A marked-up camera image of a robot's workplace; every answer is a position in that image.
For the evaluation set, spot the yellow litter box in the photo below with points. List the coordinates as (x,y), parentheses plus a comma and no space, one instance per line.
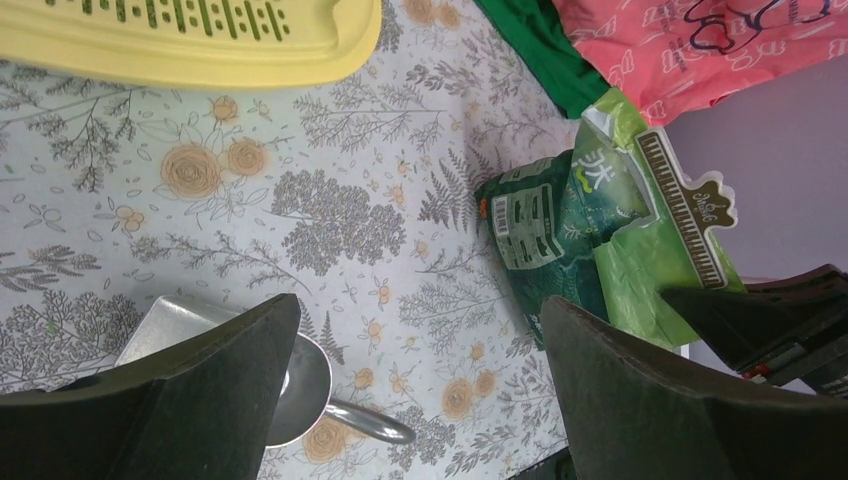
(196,44)

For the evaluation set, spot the green litter bag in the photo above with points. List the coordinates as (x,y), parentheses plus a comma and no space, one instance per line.
(609,224)

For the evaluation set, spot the green cloth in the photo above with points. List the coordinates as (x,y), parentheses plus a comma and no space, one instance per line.
(533,29)

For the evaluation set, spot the silver metal scoop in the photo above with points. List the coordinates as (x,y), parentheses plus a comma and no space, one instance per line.
(305,397)

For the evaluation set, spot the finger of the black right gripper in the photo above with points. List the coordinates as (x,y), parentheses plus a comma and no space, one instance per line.
(776,332)

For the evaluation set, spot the floral table mat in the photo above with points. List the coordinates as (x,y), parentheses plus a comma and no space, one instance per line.
(357,196)

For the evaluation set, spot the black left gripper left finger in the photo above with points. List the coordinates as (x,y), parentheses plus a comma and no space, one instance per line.
(200,409)

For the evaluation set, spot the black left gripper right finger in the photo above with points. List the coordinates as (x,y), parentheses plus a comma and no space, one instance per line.
(632,410)

